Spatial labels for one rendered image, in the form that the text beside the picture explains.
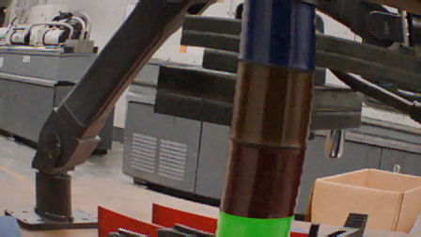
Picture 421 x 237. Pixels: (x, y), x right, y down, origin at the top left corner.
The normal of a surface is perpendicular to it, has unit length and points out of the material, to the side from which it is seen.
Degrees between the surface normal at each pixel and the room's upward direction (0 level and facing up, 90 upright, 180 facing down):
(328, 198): 89
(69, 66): 90
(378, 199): 88
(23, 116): 90
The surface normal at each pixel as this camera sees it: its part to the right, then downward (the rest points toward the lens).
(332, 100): 0.82, 0.15
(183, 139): -0.61, 0.00
